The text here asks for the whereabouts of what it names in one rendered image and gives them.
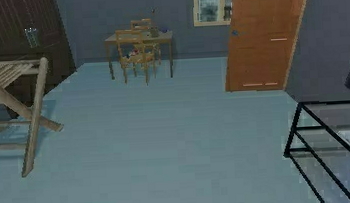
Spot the orange wooden room door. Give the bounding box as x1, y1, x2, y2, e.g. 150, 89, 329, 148
220, 0, 318, 94

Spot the cream framed window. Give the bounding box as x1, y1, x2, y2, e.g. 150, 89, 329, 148
192, 0, 236, 27

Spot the small wooden dining table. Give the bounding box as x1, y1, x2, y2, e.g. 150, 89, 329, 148
103, 29, 176, 82

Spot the wooden chair with slat back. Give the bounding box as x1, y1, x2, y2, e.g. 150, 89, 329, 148
114, 27, 158, 87
130, 17, 163, 68

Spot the clear glass cup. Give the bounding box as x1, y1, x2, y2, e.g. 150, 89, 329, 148
24, 27, 40, 49

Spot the dark green bottle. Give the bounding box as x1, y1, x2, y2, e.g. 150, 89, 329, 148
148, 7, 160, 39

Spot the dark brown slatted cabinet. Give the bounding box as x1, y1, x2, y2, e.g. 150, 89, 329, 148
0, 0, 80, 120

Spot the black framed glass table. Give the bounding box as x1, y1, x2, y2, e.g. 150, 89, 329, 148
280, 99, 350, 203

